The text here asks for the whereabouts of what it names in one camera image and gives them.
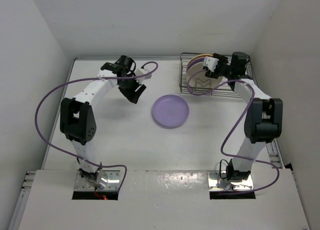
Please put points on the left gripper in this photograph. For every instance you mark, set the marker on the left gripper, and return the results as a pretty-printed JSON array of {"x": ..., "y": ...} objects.
[{"x": 131, "y": 95}]

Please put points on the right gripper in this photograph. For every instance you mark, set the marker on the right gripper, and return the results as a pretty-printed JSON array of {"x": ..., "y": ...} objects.
[{"x": 222, "y": 59}]

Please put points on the cream plate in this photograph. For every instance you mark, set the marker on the cream plate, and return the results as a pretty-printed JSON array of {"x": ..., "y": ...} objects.
[{"x": 197, "y": 79}]

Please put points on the purple plate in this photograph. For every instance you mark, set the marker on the purple plate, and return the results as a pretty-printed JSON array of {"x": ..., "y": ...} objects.
[
  {"x": 195, "y": 61},
  {"x": 170, "y": 111}
]

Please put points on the orange plate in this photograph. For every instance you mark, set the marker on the orange plate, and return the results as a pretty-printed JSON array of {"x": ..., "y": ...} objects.
[{"x": 197, "y": 56}]

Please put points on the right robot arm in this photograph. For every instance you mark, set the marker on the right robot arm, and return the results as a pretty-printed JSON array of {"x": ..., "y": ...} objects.
[{"x": 262, "y": 116}]

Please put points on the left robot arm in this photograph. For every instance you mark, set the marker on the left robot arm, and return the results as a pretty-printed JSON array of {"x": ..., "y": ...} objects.
[{"x": 77, "y": 120}]

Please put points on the wire dish rack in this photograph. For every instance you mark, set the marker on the wire dish rack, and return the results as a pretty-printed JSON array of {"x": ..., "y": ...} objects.
[{"x": 224, "y": 91}]

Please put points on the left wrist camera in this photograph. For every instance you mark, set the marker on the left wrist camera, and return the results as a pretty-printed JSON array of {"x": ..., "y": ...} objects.
[{"x": 142, "y": 74}]

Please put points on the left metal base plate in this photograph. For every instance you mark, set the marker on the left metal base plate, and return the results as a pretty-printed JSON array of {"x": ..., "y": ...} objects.
[{"x": 103, "y": 180}]

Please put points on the metal base plate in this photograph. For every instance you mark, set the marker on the metal base plate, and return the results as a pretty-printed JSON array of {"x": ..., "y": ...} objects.
[
  {"x": 103, "y": 180},
  {"x": 216, "y": 183}
]

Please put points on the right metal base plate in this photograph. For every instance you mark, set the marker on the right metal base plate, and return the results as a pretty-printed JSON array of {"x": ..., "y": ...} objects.
[{"x": 216, "y": 183}]

